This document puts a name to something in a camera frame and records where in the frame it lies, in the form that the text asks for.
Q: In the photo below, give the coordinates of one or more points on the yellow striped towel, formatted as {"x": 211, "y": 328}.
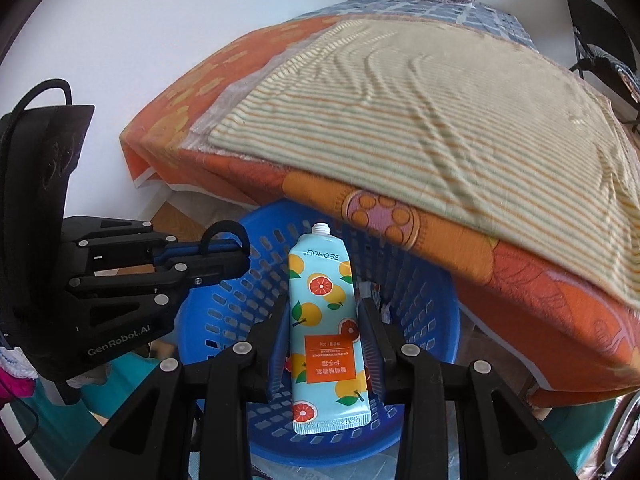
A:
{"x": 400, "y": 110}

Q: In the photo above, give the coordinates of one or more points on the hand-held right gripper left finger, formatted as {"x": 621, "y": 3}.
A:
{"x": 278, "y": 360}

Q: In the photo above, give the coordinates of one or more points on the orange floral bedsheet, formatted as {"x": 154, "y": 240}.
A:
{"x": 525, "y": 300}

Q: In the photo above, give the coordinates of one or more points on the teal cloth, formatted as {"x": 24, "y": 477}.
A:
{"x": 120, "y": 390}

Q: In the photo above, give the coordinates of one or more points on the blue plastic basket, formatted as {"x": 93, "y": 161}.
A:
{"x": 250, "y": 285}

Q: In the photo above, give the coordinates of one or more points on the blue plaid sheet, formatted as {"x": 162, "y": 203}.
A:
{"x": 450, "y": 12}

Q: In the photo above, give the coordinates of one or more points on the black folding chair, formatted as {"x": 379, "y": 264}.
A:
{"x": 590, "y": 20}

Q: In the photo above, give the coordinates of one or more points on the fruit print hand cream tube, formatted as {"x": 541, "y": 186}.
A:
{"x": 325, "y": 310}

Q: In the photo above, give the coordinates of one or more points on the striped cloth on chair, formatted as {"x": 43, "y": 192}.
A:
{"x": 625, "y": 77}

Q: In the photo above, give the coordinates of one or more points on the beige plaid towel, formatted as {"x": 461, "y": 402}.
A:
{"x": 225, "y": 105}

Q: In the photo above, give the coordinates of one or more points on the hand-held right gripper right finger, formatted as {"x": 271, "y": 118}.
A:
{"x": 371, "y": 355}

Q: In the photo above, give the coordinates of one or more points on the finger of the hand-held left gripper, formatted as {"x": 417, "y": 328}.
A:
{"x": 120, "y": 237}
{"x": 200, "y": 272}

